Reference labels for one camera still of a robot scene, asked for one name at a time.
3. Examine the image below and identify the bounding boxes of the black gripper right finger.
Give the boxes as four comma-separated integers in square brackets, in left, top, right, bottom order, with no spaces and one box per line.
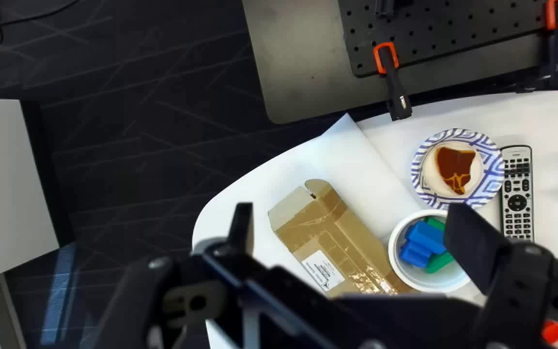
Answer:
[445,203,512,294]

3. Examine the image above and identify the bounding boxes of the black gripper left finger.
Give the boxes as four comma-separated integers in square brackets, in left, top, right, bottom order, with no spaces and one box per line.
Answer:
[228,201,255,253]

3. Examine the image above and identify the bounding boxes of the green block in bowl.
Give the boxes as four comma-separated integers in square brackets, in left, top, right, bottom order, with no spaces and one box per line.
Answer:
[425,217,454,273]

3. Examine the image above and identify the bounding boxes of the blue blocks in bowl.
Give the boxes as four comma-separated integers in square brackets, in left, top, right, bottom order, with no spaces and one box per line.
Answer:
[400,221,447,269]

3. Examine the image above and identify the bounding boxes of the white bowl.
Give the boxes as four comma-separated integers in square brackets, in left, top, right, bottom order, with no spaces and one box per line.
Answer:
[388,209,470,292]

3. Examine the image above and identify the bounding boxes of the toast slice with spread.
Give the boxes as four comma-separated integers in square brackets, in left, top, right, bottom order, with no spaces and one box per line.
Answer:
[421,141,483,197]

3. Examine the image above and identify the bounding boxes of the blue patterned paper plate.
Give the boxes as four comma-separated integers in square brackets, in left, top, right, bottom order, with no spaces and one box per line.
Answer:
[412,127,505,209]

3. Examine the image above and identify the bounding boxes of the grey remote control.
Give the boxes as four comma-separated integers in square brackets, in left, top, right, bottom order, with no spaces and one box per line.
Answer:
[501,143,536,242]

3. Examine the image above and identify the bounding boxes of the black pegboard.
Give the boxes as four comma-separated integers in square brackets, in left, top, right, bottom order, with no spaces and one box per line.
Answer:
[338,0,545,77]

